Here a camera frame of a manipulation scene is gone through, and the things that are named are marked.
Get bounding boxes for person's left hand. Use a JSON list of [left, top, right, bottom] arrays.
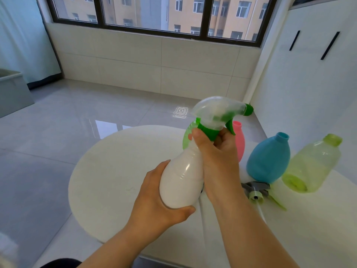
[[127, 160, 196, 235]]

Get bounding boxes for translucent green plastic bottle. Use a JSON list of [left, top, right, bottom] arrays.
[[182, 120, 200, 150]]

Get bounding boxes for person's right forearm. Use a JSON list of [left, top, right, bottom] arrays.
[[207, 189, 300, 268]]

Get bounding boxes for yellow-green translucent plastic bottle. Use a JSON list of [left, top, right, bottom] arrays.
[[282, 134, 343, 193]]

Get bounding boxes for black framed window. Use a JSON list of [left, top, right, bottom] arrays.
[[45, 0, 279, 48]]

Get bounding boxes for grey green trigger sprayer head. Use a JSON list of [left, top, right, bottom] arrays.
[[241, 181, 288, 224]]

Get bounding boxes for white cabinet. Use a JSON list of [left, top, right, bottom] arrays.
[[249, 0, 357, 177]]

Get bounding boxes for black cabinet handle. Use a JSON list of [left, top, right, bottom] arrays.
[[320, 31, 341, 60], [289, 31, 301, 51]]

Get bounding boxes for person's right hand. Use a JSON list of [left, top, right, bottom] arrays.
[[188, 127, 246, 205]]

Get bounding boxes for light blue curtain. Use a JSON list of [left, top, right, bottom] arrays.
[[0, 0, 62, 84]]

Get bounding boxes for person's left forearm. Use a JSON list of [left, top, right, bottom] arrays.
[[79, 223, 157, 268]]

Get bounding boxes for white plastic spray bottle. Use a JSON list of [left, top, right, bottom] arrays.
[[159, 138, 206, 210]]

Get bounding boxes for clear green trigger sprayer head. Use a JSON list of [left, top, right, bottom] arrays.
[[192, 96, 254, 142]]

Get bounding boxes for metal floor drain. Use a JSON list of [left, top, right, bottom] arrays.
[[173, 106, 189, 119]]

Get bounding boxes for blue plastic bottle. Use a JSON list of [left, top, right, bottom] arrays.
[[246, 132, 291, 184]]

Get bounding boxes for pink plastic bottle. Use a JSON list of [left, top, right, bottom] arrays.
[[232, 121, 245, 163]]

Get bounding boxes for person's dark trousers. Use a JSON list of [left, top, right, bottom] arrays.
[[40, 258, 82, 268]]

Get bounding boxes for grey storage box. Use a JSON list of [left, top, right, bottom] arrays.
[[0, 69, 35, 118]]

